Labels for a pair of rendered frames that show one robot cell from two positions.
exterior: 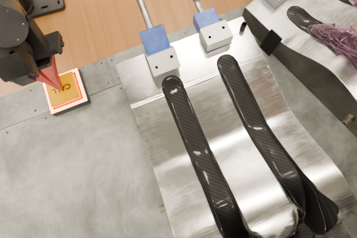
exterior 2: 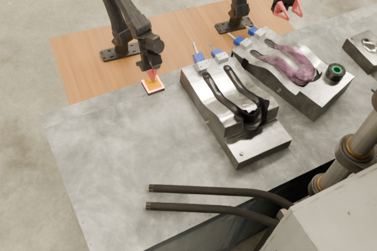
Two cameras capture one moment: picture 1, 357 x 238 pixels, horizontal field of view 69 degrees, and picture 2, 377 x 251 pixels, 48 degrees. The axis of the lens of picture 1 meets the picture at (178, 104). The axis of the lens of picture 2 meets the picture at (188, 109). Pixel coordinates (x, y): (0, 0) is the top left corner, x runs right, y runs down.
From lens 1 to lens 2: 1.43 m
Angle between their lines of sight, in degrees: 22
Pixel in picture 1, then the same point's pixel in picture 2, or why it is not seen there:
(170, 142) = (208, 94)
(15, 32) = (160, 49)
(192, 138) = (216, 93)
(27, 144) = (136, 107)
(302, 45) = (257, 63)
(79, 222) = (168, 135)
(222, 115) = (227, 85)
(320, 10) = (263, 51)
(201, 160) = (221, 100)
